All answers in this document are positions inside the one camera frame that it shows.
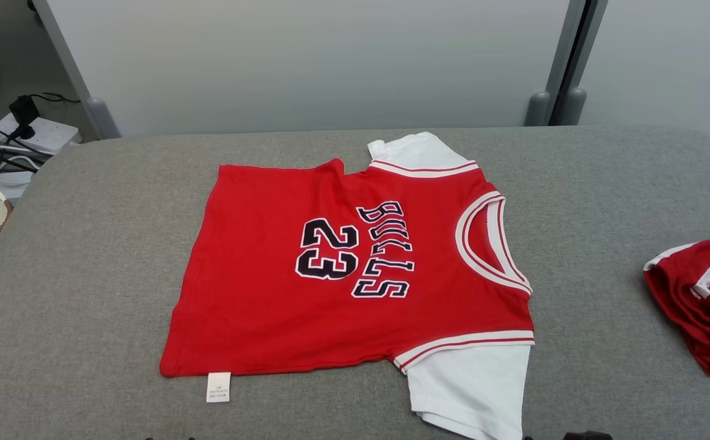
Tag black plug adaptor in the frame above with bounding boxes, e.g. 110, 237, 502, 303
9, 95, 41, 140

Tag grey fabric sofa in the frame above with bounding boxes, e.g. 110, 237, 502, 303
0, 125, 710, 440

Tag red shorts with white stripe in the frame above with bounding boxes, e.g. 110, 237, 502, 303
643, 240, 710, 376

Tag red white basketball jersey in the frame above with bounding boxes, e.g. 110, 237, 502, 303
159, 131, 536, 440

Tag white floor cable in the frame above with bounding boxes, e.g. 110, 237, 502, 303
0, 128, 41, 177

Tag white floor box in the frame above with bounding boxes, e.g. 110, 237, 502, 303
0, 170, 35, 201

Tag grey partition post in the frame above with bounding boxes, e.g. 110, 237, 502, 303
31, 0, 120, 140
524, 0, 587, 128
558, 0, 609, 127

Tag white power strip with cables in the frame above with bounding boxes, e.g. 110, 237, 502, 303
0, 92, 81, 179

